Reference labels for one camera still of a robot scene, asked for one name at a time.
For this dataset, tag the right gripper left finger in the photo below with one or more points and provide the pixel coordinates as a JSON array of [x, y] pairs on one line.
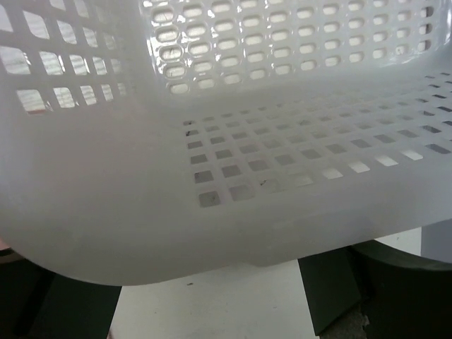
[[38, 303]]

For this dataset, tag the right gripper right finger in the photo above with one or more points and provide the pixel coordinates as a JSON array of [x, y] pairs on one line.
[[371, 290]]

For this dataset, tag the white plastic basket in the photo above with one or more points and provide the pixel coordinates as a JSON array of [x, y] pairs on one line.
[[143, 141]]

